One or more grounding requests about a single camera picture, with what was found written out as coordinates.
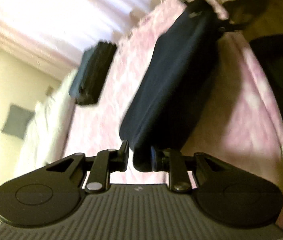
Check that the stack of folded clothes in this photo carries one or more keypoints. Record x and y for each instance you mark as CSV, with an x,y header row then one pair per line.
x,y
90,78

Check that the grey pillow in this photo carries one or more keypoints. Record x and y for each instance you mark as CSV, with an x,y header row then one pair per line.
x,y
17,121

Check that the dark navy trousers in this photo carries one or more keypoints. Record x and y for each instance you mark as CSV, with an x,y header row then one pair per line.
x,y
175,87

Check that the grey striped duvet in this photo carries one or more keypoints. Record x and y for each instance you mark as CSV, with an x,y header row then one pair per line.
x,y
47,131

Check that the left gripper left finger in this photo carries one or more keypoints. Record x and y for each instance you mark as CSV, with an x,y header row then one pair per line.
x,y
103,164

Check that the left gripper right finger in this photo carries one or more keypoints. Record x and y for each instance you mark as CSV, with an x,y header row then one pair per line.
x,y
173,163

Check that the pink rose blanket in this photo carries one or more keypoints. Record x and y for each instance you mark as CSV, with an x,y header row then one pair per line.
x,y
240,124

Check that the white lace curtain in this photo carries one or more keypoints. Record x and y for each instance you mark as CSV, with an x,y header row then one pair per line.
x,y
52,34

